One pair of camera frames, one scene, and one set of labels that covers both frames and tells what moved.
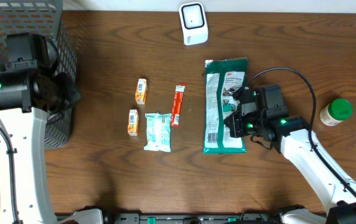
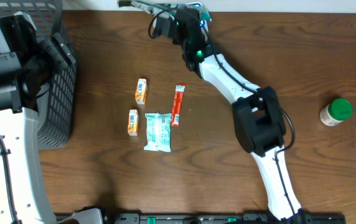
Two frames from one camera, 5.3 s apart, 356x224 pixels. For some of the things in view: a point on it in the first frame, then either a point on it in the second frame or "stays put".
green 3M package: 223,77 → 168,10
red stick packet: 180,91 stays put
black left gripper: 64,82 → 57,56
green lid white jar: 334,112 stays put
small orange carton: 132,126 stays put
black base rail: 195,218 stays put
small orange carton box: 140,92 stays put
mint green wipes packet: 158,128 stays put
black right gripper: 236,125 → 177,38
